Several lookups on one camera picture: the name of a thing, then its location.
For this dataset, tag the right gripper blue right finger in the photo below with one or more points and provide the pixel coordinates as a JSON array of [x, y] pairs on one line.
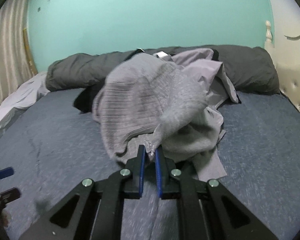
[[206, 210]]

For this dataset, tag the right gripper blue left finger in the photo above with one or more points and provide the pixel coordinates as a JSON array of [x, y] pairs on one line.
[[93, 209]]

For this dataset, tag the grey fleece sweater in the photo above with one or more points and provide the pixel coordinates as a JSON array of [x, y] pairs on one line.
[[151, 102]]

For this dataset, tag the blue patterned bedsheet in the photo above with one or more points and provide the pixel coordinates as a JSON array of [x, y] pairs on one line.
[[52, 147]]

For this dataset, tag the black garment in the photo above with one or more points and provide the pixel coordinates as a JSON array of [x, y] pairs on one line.
[[85, 99]]

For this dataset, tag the light grey sheet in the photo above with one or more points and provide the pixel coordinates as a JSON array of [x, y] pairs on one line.
[[22, 99]]

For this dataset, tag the light grey windbreaker jacket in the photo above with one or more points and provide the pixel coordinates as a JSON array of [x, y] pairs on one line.
[[200, 65]]

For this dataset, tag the beige striped curtain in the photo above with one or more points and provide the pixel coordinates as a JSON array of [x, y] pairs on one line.
[[14, 66]]

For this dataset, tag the cream tufted headboard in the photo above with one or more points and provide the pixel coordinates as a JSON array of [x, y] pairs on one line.
[[287, 69]]

